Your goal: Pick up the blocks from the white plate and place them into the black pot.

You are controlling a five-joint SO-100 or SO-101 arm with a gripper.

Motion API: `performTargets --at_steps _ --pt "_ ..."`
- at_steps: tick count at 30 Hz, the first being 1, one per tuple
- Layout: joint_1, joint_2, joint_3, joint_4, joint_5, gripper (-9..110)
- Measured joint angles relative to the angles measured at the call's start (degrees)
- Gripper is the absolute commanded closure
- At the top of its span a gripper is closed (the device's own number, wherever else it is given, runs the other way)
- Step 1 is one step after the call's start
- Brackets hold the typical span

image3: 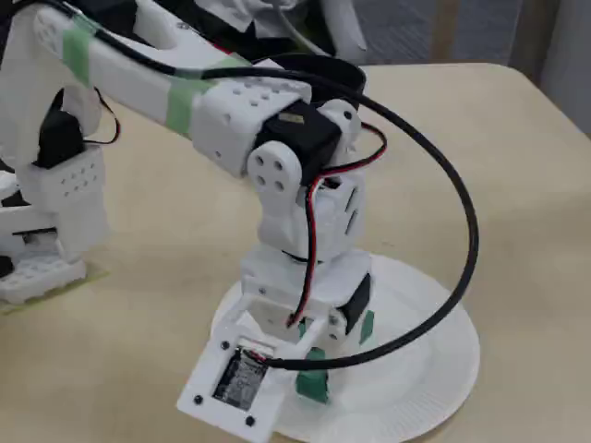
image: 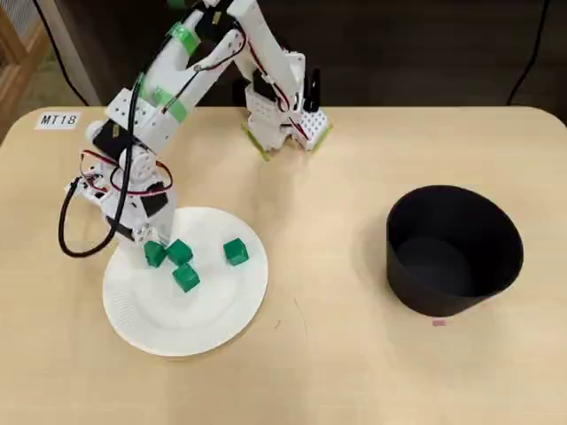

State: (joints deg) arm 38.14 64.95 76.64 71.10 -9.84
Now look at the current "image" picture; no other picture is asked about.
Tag white MT18 label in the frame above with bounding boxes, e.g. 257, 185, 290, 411
34, 110, 83, 130

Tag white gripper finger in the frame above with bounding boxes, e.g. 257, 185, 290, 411
115, 234, 151, 269
153, 194, 179, 245

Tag green cube block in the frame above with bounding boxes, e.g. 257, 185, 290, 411
144, 240, 167, 268
166, 239, 193, 265
172, 262, 201, 294
222, 237, 250, 267

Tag red black servo wire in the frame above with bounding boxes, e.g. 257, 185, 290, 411
245, 33, 311, 141
79, 150, 175, 196

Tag black clamp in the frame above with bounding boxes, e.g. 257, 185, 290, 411
303, 66, 322, 112

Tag white paper plate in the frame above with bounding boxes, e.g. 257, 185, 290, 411
102, 205, 270, 358

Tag light wooden shelf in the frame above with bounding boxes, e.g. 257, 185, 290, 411
0, 8, 50, 143

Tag thin black cable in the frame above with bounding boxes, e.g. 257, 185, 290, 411
508, 0, 549, 105
37, 0, 92, 106

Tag thick black camera cable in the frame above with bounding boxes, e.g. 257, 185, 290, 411
59, 73, 150, 259

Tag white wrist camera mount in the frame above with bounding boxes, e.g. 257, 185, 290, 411
66, 163, 110, 207

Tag white perforated base plate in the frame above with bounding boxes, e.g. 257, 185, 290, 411
242, 105, 333, 154

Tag yellow-green tape strip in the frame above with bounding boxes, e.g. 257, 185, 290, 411
240, 122, 272, 163
309, 123, 334, 154

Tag black pot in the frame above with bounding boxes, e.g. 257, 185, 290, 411
385, 184, 524, 318

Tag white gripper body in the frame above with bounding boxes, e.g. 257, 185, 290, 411
100, 175, 175, 243

